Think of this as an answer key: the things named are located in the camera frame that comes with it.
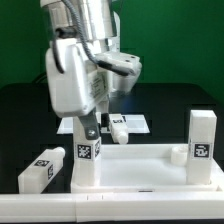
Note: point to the white front fence bar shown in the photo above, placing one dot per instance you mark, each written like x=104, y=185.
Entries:
x=18, y=208

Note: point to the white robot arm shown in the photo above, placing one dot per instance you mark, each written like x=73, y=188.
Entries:
x=92, y=24

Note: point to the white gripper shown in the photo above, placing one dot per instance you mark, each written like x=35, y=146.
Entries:
x=80, y=87

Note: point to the white desk top tray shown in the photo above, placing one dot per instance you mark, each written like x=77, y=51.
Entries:
x=139, y=168

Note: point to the white marker sheet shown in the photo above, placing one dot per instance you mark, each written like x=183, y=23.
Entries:
x=136, y=125

